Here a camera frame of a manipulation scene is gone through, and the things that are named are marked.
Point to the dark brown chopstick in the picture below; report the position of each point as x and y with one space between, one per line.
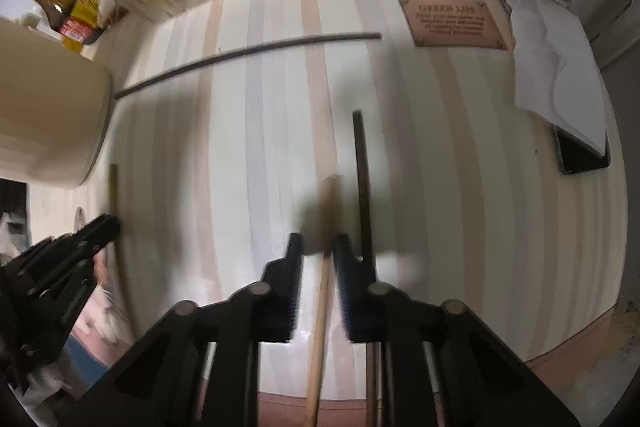
361 167

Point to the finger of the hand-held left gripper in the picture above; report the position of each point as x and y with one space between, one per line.
92 244
95 224

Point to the brown label patch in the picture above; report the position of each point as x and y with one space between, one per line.
452 23

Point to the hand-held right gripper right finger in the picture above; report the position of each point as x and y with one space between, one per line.
347 292

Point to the white paper receipt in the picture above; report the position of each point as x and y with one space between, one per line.
550 57

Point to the beige utensil holder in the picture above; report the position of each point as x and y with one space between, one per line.
45 107

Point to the light wooden chopstick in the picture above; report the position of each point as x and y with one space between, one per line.
320 332

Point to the black phone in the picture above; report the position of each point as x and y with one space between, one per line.
582 159

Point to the thin dark grey chopstick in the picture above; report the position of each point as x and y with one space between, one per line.
250 51

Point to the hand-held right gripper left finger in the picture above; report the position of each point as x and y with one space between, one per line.
290 292

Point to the brown wooden chopstick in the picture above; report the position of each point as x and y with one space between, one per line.
114 192

